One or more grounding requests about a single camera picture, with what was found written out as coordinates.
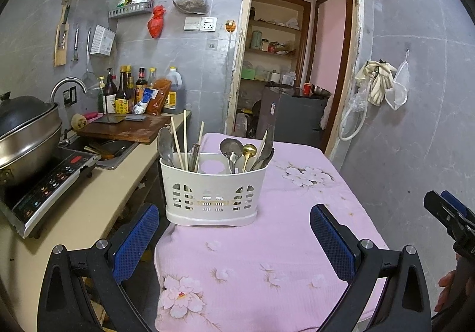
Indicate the blue white packet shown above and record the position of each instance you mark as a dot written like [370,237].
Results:
[143,104]

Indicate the hanging mesh skimmer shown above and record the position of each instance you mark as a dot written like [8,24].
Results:
[88,78]

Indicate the white mesh strainer bag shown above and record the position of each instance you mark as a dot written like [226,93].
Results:
[399,91]

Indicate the wooden cutting board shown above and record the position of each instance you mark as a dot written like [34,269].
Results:
[126,131]

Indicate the wooden door frame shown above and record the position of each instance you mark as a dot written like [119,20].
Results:
[354,57]

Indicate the silver round ladle spoon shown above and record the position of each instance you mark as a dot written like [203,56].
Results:
[230,150]

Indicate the green canister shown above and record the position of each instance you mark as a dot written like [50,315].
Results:
[256,41]

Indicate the orange red packet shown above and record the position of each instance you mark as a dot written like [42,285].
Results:
[159,98]

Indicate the chrome faucet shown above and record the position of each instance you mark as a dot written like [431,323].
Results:
[68,81]

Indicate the red cup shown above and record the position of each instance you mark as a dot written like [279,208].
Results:
[307,89]

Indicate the green glass bottle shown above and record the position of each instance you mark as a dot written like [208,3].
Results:
[100,98]

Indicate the black induction cooktop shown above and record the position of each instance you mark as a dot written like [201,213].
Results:
[48,183]

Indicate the clear glass bottle yellow cap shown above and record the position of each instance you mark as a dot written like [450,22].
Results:
[152,78]

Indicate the hanging metal tool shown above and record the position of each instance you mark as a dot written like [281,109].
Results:
[76,44]

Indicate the dark grey cabinet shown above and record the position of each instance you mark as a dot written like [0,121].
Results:
[293,117]

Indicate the steel cleaver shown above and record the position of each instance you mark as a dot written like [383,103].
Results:
[109,118]

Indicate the white plastic utensil holder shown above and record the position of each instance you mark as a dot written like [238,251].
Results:
[215,206]

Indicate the white wall socket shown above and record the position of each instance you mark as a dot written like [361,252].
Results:
[208,24]

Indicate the wooden pantry shelf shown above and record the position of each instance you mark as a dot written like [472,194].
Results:
[274,54]

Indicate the small grey wall socket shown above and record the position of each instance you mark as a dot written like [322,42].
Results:
[212,45]

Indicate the steel bowl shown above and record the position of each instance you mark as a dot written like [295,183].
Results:
[321,91]

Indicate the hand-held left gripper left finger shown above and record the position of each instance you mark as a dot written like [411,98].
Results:
[135,243]

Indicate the beige kitchen counter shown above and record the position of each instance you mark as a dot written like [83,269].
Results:
[92,198]

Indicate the dark sauce bottle yellow label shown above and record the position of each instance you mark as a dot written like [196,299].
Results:
[121,98]

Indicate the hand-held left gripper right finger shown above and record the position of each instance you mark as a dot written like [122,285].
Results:
[332,243]

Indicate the white wall switch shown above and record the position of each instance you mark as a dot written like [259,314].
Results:
[192,23]

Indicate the dark pump bottle white label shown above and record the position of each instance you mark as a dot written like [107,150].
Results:
[110,96]

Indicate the orange wall hook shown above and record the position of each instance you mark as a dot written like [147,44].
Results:
[230,25]

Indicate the dark wok lid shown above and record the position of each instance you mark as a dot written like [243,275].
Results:
[26,115]

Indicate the large silver spoon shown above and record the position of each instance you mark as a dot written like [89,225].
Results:
[165,148]

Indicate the pale flat utensil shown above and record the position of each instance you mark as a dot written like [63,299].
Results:
[263,146]

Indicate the grey whetstone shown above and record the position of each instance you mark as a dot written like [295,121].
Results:
[135,117]

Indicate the steel pot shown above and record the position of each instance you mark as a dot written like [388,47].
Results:
[29,148]

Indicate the person's right hand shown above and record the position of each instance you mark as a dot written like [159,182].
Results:
[447,280]

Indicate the clear plastic bag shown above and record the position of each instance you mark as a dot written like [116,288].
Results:
[357,102]

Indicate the grey wall shelf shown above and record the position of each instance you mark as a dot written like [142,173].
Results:
[130,11]

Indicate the plastic cooking oil jug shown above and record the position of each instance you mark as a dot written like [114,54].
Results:
[174,91]

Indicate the gold metal spoon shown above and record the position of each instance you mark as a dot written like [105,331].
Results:
[249,151]

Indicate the white hanging grater box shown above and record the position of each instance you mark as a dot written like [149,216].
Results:
[102,41]

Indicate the dark sauce bottle red label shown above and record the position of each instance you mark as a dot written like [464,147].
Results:
[141,85]

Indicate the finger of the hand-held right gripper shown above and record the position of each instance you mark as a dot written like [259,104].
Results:
[454,204]
[441,211]

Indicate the cream rubber gloves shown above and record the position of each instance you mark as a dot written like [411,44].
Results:
[374,83]

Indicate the tan loofah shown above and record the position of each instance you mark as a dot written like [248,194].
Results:
[78,121]

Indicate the bamboo knife holder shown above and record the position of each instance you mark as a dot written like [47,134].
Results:
[61,42]

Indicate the pink floral tablecloth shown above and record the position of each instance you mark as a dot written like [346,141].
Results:
[267,243]

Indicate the red plastic bag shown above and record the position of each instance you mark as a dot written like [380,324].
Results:
[156,22]

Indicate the pink sponge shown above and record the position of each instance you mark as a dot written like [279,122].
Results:
[92,115]

